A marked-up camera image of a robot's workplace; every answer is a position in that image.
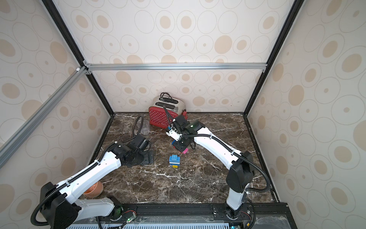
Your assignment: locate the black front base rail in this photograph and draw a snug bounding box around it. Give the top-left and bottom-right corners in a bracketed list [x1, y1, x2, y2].
[51, 202, 298, 229]

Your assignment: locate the clear plastic cup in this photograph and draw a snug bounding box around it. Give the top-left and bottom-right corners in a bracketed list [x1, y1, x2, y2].
[137, 120, 150, 135]

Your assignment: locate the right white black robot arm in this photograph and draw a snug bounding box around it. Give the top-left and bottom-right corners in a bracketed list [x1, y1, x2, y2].
[163, 106, 271, 219]

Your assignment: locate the blue long lego brick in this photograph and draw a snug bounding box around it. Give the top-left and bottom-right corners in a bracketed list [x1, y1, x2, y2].
[169, 156, 180, 164]

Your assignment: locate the horizontal aluminium rail back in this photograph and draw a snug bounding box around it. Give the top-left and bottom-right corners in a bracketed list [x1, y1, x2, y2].
[86, 63, 267, 71]

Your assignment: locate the red polka dot toaster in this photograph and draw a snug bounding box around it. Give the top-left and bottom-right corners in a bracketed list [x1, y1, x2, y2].
[149, 93, 187, 129]

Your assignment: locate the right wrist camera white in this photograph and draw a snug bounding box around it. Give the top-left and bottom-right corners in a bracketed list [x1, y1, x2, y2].
[166, 127, 182, 141]

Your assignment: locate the diagonal aluminium rail left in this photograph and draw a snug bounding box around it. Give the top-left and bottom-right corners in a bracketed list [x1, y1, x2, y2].
[1, 66, 86, 167]

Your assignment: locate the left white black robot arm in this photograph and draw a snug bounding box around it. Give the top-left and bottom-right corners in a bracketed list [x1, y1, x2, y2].
[30, 132, 154, 229]

